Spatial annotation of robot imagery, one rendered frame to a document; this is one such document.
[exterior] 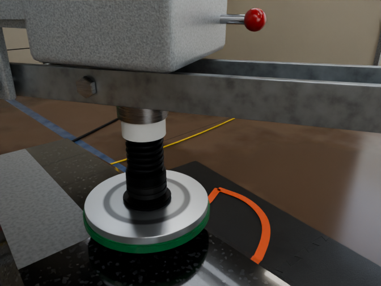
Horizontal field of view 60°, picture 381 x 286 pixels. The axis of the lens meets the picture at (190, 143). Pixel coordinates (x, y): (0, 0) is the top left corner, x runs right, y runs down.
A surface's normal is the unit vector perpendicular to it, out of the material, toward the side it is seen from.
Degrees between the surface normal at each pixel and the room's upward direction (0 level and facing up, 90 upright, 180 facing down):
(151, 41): 90
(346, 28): 90
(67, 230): 0
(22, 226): 0
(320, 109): 90
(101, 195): 0
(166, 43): 90
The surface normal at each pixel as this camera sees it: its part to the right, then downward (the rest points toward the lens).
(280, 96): -0.37, 0.37
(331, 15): -0.72, 0.27
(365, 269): 0.00, -0.91
